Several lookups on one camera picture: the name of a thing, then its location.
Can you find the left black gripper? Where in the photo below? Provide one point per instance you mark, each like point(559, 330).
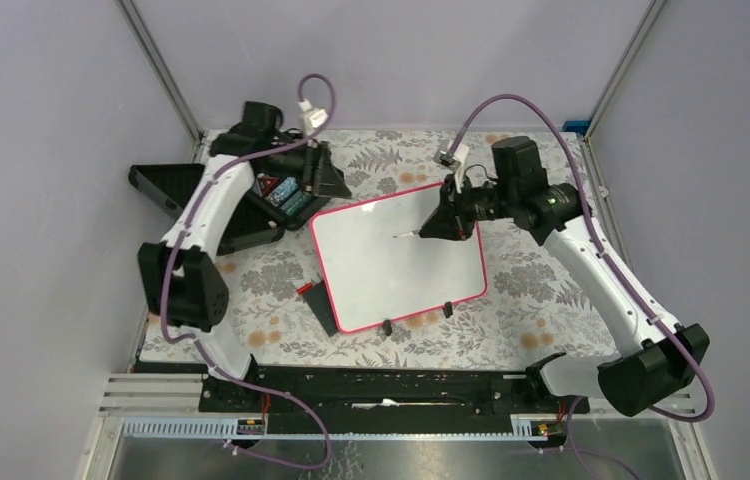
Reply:
point(320, 177)

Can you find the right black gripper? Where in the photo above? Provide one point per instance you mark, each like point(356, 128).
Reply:
point(450, 220)

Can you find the red whiteboard marker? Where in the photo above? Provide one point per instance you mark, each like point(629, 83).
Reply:
point(409, 234)

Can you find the pink framed whiteboard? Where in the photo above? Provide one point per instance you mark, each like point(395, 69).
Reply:
point(372, 277)

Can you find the red marker cap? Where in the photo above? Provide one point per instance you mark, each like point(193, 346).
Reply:
point(304, 288)

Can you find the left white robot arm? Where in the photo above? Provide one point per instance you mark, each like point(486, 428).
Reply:
point(181, 283)

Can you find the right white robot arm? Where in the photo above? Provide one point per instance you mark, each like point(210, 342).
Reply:
point(658, 356)

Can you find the black poker chip case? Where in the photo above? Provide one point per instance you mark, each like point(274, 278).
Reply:
point(247, 194)

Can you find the dark grey lego baseplate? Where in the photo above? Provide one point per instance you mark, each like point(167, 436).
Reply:
point(318, 301)

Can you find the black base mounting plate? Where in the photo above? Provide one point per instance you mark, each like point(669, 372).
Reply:
point(386, 401)

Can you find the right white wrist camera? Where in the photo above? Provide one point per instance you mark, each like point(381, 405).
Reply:
point(454, 158)

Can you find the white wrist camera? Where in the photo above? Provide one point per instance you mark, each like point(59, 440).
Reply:
point(454, 158)
point(312, 118)

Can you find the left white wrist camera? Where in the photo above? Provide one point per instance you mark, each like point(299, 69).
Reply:
point(312, 118)

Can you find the blue corner bracket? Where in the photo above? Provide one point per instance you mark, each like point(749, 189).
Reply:
point(579, 127)

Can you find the aluminium frame rail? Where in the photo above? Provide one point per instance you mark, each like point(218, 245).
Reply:
point(160, 68)

